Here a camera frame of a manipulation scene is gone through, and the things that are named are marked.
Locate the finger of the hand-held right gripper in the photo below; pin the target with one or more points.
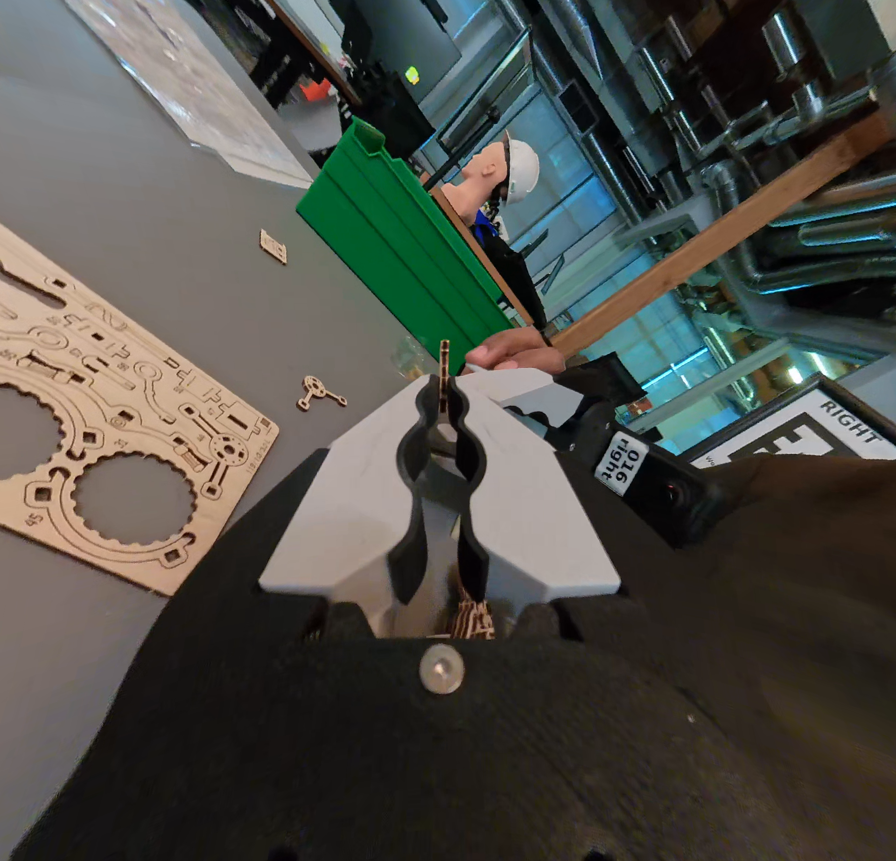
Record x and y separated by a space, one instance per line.
525 391
547 427

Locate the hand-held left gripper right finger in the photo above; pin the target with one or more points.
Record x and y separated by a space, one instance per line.
539 525

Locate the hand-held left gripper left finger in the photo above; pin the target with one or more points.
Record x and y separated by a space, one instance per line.
336 518

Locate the thin wooden puzzle piece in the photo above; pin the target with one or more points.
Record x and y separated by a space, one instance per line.
444 378

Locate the wooden model assembly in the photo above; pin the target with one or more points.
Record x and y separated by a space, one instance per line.
469 620

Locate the key-shaped wooden piece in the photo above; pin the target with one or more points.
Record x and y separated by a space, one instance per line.
320 393

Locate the wooden puzzle sheet round holes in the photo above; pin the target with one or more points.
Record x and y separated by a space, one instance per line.
105 399

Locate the grey desk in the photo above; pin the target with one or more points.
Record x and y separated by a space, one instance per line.
175 196

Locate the person's right hand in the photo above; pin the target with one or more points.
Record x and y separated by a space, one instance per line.
514 350

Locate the black office chair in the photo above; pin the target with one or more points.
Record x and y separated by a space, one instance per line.
605 382

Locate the clear plastic bag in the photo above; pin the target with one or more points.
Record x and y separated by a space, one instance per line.
409 357

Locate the framed white sign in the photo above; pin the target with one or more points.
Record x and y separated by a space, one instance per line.
791 427

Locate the green storage bin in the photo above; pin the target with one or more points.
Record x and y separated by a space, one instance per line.
399 245

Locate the mannequin bust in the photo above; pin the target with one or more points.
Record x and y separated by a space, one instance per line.
483 182

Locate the white hard hat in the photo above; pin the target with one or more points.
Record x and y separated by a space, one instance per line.
523 168

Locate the wooden beam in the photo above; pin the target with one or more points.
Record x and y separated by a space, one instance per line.
714 245

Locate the small rectangular wooden piece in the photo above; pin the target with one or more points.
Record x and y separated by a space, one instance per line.
273 246

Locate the orange plastic object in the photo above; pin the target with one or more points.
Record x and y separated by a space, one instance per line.
315 92

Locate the black monitor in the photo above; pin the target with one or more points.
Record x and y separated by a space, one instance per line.
392 21

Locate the plastic-covered instruction sheet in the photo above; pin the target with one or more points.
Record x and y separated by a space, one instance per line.
175 70

